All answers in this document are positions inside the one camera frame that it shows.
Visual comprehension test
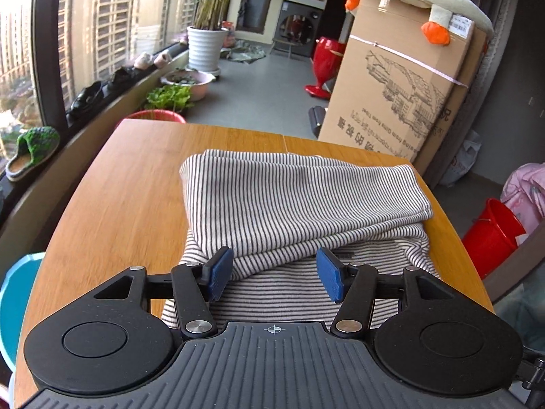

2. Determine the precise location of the black leather shoe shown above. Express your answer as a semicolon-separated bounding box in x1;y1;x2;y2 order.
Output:
65;80;105;121
105;65;138;93

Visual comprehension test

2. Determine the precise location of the red chair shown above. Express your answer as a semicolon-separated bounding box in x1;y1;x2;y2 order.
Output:
304;36;346;100

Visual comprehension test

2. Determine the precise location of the washing machine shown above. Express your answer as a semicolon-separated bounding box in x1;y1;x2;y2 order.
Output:
272;0;328;59

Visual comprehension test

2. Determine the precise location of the white ribbed plant pot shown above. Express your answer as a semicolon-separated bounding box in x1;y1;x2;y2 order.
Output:
186;26;230;72

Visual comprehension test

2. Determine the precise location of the red basin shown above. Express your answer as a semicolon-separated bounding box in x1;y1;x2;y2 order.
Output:
115;109;187;130

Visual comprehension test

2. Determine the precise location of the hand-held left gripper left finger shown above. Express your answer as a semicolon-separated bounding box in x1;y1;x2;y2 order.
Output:
94;246;234;337

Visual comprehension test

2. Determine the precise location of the pink printed cloth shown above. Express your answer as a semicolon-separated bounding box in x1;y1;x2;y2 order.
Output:
500;163;545;234

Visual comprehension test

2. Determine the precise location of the blue plastic basin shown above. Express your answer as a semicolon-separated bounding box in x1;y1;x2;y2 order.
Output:
0;252;47;367

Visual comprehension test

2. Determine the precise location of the large cardboard box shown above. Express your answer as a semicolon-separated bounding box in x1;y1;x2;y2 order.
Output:
317;0;489;176

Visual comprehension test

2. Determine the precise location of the red bucket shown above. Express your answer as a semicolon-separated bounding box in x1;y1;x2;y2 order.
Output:
462;198;527;281

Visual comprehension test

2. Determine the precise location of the white plastic bag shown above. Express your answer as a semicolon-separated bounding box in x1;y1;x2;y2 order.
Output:
441;130;483;187

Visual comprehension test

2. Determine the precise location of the green slipper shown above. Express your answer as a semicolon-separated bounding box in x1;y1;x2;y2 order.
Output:
5;126;61;180

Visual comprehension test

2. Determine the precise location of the wooden table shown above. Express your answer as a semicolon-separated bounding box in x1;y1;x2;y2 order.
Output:
14;118;495;403

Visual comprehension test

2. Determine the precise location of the pink basin with plants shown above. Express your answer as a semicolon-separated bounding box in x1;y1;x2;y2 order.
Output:
160;68;215;102

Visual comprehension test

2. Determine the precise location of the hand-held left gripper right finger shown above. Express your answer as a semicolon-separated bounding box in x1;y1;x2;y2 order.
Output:
316;247;455;338

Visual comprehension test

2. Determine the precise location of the striped grey white garment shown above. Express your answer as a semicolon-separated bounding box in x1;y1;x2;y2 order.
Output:
160;149;441;331

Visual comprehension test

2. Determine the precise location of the leafy green vegetable plant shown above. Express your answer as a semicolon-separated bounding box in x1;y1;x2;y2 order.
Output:
144;84;195;114

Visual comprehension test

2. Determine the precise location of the grey cloth on floor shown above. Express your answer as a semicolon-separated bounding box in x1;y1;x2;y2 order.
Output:
220;39;267;65

